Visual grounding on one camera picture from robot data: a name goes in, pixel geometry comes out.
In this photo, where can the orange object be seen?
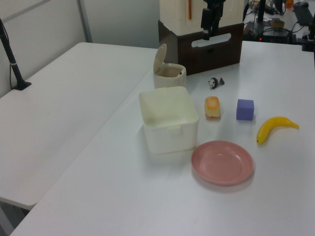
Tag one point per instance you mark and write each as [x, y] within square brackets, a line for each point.
[290, 3]

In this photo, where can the small cardboard box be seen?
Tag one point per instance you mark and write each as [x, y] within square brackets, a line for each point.
[277, 23]

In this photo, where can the cream appliance box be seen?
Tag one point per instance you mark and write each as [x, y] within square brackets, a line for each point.
[172, 14]

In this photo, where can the pink plastic plate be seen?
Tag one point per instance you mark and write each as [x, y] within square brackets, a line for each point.
[221, 163]

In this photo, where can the toy bread loaf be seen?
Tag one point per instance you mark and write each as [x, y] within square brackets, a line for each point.
[212, 108]

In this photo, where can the cream open plastic box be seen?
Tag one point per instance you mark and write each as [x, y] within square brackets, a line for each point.
[169, 140]

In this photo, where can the black electronic device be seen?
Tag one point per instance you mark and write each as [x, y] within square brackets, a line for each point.
[270, 34]

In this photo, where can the black camera stand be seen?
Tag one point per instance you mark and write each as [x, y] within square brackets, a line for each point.
[310, 32]

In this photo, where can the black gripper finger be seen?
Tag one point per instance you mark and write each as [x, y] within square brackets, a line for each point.
[216, 20]
[205, 19]

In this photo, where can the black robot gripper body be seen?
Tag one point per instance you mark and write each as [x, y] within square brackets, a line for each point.
[214, 5]

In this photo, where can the purple cube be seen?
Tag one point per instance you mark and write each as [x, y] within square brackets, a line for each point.
[244, 111]

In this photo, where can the black monitor stand pole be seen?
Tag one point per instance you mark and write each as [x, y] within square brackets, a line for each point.
[261, 9]

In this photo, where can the small panda figurine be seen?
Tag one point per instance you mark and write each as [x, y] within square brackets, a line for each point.
[213, 82]

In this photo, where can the cream trash can with lid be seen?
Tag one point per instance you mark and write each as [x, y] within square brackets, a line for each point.
[169, 82]

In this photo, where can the black keyboard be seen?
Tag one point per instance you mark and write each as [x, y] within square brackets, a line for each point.
[304, 14]

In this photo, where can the black pole with clamp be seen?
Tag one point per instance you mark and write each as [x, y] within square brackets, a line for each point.
[13, 66]

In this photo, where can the yellow toy banana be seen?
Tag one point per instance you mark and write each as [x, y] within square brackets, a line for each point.
[268, 127]

